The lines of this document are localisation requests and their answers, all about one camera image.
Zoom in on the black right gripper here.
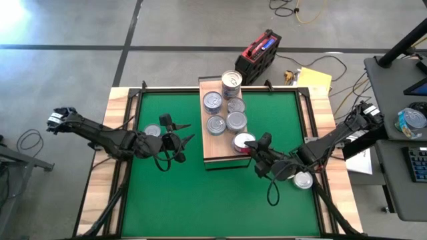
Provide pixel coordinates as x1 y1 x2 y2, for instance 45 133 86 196
244 132 300 183

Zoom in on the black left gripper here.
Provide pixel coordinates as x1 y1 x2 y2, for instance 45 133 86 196
156 113 196 164

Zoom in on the red-label seafood can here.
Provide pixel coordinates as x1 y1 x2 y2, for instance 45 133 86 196
232 131 257 155

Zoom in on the blue-label silver-lid can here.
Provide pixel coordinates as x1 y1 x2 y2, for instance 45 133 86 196
206 115 228 137

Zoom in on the blue fish-print seafood can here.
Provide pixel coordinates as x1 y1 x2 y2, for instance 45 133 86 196
202 91 224 111

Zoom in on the yellow power plug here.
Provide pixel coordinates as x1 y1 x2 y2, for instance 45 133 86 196
283 69 298 84

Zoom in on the green table mat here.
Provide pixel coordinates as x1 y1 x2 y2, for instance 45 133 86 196
121 92 322 238

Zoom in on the red and black tool case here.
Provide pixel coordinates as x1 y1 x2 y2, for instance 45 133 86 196
234 29 283 86

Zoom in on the yellow paper pad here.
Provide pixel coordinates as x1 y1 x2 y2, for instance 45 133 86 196
296 66 333 93

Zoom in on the white paper sheet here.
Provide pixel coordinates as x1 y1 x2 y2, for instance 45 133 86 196
345 148 374 176

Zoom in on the black desk support bar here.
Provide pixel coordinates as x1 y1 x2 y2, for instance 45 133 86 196
342 128 388 161

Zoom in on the grey desk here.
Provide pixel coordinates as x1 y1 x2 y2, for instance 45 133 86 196
375 139 427 223
363 55 427 141

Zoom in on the black metal stand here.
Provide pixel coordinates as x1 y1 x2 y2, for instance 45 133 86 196
0 135 55 240

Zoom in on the colourful-label can with silver lid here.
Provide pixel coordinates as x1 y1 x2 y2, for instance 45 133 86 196
394 107 427 140

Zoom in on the black keyboard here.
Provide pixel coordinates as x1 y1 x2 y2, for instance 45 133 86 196
404 145 427 183

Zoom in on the black tablet screen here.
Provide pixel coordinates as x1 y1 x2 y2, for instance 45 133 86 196
402 77 427 97

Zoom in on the black monitor pole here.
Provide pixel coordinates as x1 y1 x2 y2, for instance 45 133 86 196
378 18 427 69

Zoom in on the wooden shelf with black frame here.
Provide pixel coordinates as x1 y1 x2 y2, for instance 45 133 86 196
199 77 253 171

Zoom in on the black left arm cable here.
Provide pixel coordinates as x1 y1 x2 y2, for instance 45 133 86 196
152 133 183 173

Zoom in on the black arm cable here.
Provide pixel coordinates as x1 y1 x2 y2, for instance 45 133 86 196
152 133 183 173
266 173 282 207

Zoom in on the black table frame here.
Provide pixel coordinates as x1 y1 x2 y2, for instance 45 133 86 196
118 79 334 239

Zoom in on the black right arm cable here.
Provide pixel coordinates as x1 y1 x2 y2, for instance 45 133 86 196
266 173 282 207

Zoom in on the black floor cable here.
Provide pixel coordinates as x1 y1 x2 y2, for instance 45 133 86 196
16 129 44 155
268 0 298 17
276 53 348 83

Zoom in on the yellow floor cable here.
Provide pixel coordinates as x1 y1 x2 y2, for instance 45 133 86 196
293 0 324 25

